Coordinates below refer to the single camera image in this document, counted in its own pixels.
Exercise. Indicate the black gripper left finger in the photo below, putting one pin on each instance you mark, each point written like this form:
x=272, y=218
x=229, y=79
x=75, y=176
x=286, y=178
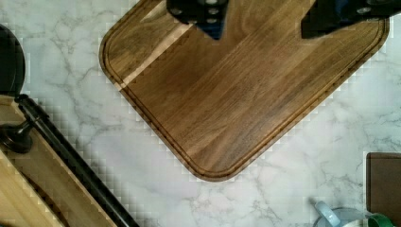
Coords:
x=207, y=15

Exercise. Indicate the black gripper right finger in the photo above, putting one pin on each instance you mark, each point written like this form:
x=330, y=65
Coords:
x=327, y=16

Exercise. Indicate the black drawer handle bar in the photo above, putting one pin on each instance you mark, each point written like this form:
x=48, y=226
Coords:
x=15, y=111

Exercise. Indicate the wooden drawer box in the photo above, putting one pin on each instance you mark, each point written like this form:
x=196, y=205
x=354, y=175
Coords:
x=58, y=186

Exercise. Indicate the wooden cutting board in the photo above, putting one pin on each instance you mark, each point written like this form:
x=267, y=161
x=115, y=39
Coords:
x=218, y=104

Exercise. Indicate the brown wooden utensil box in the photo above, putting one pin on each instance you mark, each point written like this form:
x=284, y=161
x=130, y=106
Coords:
x=383, y=185

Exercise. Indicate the black paper towel holder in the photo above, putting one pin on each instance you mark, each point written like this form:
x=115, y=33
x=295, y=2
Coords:
x=12, y=64

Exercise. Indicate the green mug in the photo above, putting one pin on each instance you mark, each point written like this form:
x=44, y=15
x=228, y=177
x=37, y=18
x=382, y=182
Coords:
x=379, y=220

